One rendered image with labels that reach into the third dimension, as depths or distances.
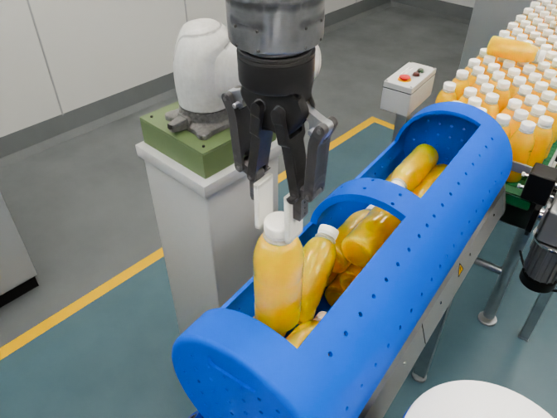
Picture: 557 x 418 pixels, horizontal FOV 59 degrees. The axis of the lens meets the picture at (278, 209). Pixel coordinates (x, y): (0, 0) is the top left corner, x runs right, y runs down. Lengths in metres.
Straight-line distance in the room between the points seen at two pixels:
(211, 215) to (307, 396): 0.84
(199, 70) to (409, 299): 0.79
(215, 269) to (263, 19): 1.20
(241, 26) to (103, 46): 3.35
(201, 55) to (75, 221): 1.83
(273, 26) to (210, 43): 0.88
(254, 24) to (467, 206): 0.71
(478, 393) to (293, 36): 0.67
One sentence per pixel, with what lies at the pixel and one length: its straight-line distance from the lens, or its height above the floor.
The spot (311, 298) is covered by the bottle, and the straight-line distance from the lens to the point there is 0.89.
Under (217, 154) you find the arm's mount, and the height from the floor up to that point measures 1.06.
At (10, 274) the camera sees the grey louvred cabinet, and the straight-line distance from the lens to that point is 2.51.
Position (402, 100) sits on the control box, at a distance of 1.67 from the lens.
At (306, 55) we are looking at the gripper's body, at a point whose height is 1.61.
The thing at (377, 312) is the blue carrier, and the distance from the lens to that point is 0.78.
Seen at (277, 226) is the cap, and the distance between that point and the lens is 0.60.
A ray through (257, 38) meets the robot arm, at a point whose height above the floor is 1.63.
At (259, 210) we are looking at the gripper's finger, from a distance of 0.59.
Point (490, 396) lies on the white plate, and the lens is 0.93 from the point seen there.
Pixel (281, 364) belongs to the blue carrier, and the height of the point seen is 1.22.
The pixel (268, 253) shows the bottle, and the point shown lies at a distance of 0.61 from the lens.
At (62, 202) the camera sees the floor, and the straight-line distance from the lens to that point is 3.13.
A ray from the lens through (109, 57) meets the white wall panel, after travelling 3.83.
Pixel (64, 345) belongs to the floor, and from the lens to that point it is 2.37.
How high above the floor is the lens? 1.78
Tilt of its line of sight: 39 degrees down
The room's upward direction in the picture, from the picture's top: straight up
